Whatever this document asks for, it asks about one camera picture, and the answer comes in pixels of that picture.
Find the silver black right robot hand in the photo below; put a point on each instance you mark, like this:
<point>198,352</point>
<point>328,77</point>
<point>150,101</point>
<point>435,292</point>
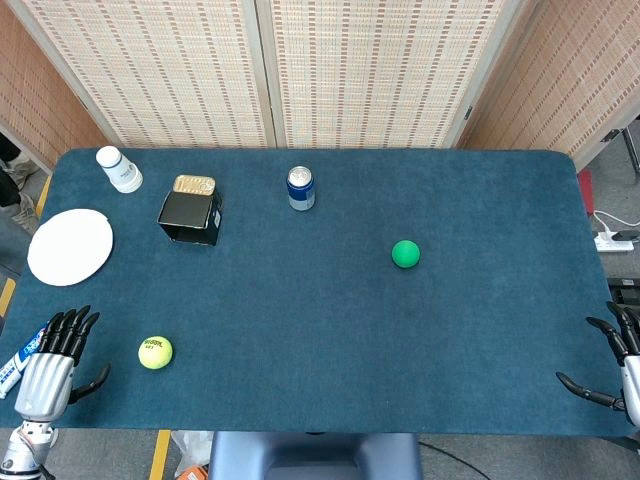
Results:
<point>628,350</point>

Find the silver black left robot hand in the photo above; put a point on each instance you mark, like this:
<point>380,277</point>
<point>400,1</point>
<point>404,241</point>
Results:
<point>44,380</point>

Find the yellow tennis ball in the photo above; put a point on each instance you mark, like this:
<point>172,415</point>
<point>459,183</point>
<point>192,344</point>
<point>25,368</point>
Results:
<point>155,352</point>

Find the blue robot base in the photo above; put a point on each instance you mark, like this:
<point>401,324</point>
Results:
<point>315,457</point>

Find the black open cardboard box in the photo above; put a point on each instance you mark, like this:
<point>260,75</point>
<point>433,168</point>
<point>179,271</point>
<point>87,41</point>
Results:
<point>192,217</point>

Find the green ball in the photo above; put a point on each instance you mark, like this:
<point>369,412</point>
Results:
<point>406,254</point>

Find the blue white toothpaste tube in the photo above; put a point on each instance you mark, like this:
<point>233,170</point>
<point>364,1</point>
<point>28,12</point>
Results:
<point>12,367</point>

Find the black floor equipment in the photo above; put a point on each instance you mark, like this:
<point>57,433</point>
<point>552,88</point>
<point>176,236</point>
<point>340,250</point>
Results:
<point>625,290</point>

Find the white power strip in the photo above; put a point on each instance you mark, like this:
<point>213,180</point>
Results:
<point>614,244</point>

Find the white paper plate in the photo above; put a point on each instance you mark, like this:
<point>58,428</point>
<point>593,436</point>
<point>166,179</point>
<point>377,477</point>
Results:
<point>70,247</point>

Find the red object on floor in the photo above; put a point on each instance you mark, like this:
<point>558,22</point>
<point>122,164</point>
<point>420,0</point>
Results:
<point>586,192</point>

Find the white plastic bag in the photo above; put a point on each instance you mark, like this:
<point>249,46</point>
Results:
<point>192,450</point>

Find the metal stand leg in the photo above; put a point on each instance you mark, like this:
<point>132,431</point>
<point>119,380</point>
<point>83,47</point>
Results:
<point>631,147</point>

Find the white plastic bottle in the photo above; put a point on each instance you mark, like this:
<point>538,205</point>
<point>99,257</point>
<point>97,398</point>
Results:
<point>120,171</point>

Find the gold flat tin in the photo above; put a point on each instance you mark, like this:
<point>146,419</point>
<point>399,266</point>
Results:
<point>194,184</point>

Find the blue table cloth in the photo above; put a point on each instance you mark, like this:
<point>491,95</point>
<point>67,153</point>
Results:
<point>320,300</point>

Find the blue soda can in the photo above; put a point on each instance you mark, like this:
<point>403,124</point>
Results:
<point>301,190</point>

